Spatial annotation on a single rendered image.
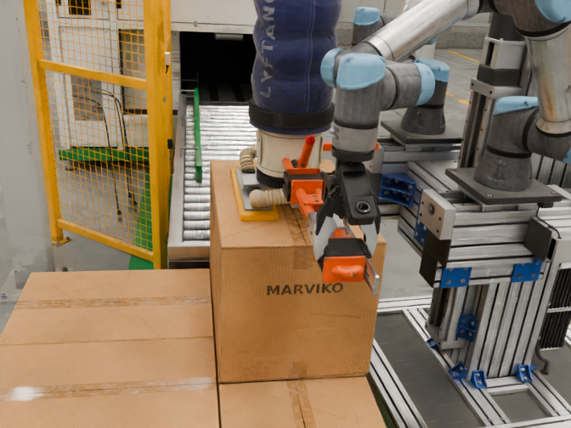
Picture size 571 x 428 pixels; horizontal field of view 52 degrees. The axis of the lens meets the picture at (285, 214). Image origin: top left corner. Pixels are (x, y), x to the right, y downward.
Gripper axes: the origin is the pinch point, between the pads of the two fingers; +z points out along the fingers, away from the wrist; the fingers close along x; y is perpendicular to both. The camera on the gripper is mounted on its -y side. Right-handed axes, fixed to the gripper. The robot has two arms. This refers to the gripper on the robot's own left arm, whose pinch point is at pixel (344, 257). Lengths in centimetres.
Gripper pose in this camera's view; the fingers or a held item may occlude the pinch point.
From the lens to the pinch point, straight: 106.9
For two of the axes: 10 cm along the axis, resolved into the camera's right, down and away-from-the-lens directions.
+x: -9.9, 0.1, -1.6
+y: -1.5, -4.1, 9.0
